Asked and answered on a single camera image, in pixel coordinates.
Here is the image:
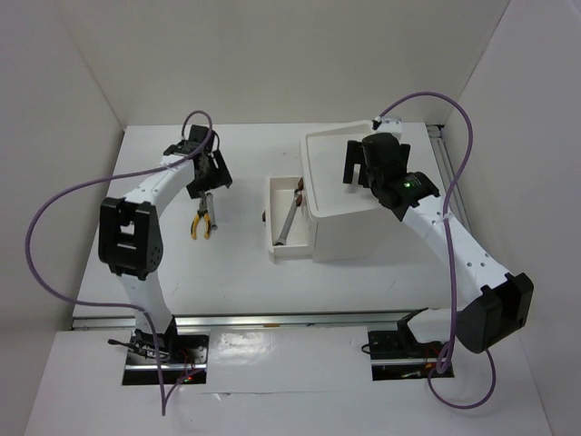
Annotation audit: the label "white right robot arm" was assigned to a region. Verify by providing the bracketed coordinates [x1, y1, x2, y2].
[343, 119, 534, 353]

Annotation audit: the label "aluminium front rail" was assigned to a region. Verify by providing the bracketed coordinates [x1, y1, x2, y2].
[70, 310, 414, 331]

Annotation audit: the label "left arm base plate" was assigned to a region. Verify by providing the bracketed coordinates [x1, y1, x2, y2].
[122, 332, 210, 386]

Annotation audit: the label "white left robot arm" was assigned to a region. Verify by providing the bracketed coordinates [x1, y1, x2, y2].
[98, 124, 232, 362]

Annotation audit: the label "large silver ratchet wrench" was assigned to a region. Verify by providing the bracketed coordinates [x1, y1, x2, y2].
[273, 190, 301, 246]

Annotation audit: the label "white drawer cabinet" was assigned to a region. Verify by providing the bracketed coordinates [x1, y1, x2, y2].
[300, 121, 393, 263]

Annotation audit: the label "aluminium side rail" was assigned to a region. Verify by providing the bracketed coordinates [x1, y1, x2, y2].
[426, 124, 449, 160]

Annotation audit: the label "small silver wrench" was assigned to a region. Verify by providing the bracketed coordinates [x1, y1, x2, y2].
[206, 192, 218, 231]

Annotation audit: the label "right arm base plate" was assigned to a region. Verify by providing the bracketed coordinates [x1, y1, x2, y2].
[360, 331, 443, 382]

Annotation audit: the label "yellow handled pliers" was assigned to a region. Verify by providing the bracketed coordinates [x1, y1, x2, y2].
[189, 197, 212, 241]

